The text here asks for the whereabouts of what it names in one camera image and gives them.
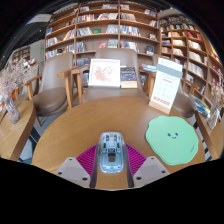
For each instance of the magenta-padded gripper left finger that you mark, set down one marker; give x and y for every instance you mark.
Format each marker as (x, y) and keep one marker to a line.
(85, 163)

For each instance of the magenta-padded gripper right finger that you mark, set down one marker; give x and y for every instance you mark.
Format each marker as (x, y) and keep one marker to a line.
(136, 161)

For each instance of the translucent light-blue computer mouse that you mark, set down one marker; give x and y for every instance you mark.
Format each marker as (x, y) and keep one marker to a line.
(111, 153)

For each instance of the green smiley-face mouse pad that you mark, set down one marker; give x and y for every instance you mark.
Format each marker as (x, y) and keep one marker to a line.
(173, 140)

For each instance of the brown armchair holding framed picture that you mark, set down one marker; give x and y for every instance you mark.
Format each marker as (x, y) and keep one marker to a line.
(113, 95)

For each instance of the brown armchair holding book pile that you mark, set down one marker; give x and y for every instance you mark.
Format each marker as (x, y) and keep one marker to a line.
(185, 103)

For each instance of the round side table, pink flowers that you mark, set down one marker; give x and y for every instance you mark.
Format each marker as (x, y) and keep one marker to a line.
(15, 133)

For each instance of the white sign on wooden base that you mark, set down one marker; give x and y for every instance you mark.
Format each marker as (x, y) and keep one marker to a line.
(165, 88)

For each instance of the round side table, beige flowers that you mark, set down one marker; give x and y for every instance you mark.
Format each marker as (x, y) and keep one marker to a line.
(213, 140)

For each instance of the brown wooden-armed armchair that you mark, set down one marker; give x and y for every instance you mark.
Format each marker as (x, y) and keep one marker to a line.
(53, 86)

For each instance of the pile of colourful books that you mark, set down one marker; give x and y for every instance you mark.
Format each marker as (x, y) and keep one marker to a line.
(200, 106)

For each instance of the dark blue book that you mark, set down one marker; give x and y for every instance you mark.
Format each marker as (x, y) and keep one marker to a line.
(128, 77)

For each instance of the glass vase with pink flowers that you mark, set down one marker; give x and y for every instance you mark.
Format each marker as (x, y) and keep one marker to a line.
(12, 111)

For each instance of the white framed floral picture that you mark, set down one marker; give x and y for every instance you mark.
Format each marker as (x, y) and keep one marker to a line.
(104, 73)

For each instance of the light-blue stack of books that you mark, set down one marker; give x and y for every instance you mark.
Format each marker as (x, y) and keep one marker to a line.
(150, 67)

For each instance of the tall curved wooden bookshelf unit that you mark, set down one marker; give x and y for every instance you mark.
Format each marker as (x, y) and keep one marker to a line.
(190, 50)

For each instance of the distant wooden bookshelf unit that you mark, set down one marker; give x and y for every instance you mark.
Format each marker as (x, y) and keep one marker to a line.
(20, 55)

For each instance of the wide wooden bookshelf unit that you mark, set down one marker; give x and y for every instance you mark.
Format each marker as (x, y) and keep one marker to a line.
(100, 31)

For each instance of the white hanging ceiling sign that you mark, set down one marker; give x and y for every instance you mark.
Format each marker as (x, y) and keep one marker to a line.
(39, 18)

